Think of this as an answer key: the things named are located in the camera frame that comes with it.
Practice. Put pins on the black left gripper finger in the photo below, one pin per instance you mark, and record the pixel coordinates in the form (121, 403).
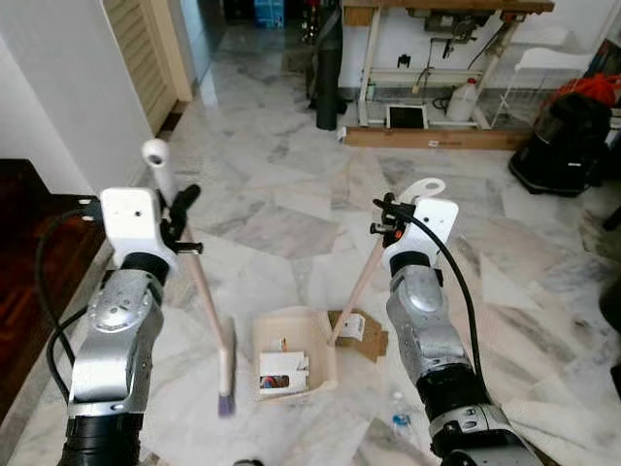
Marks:
(186, 202)

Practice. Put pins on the wooden broom with white grip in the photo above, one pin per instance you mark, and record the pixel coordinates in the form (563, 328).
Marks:
(208, 301)

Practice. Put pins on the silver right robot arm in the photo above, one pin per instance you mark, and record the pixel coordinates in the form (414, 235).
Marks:
(427, 320)

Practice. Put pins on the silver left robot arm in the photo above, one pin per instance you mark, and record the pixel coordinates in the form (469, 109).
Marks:
(116, 330)

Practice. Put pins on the long wooden plank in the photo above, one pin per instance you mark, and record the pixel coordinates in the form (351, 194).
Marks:
(437, 139)

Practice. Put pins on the white framed dark tablet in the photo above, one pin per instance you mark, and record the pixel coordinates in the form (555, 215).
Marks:
(406, 117)

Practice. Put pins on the brown cardboard piece with label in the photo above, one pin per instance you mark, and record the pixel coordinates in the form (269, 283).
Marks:
(361, 330)

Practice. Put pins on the white plastic jug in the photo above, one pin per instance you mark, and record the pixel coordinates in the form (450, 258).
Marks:
(464, 102)

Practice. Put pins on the tall black cylinder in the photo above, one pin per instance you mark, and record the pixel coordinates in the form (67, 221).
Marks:
(329, 78)

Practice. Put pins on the wooden louvre door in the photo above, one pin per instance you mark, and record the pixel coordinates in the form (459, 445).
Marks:
(146, 58)

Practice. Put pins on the white framed wooden workbench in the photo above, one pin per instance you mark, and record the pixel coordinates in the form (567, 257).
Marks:
(427, 49)

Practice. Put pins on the white printed paper box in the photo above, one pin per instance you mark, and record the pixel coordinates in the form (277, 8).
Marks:
(281, 374)

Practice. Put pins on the small clear plastic bottle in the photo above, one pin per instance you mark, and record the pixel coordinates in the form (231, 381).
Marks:
(402, 417)

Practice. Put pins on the black backpack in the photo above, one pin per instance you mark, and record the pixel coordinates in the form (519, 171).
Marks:
(568, 146)

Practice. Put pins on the red cloth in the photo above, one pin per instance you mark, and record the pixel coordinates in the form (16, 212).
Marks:
(592, 87)

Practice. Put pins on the blue plastic crate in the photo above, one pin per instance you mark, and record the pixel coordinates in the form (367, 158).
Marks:
(269, 12)

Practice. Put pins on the white folding chair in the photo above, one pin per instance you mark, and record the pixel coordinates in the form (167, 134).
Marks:
(548, 60)

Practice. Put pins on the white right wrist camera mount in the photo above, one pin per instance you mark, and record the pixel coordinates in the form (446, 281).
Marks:
(437, 221)

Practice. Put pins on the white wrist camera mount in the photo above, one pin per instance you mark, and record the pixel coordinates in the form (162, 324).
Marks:
(437, 221)
(128, 221)

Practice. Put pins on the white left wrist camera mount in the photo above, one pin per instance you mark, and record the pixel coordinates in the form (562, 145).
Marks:
(128, 221)

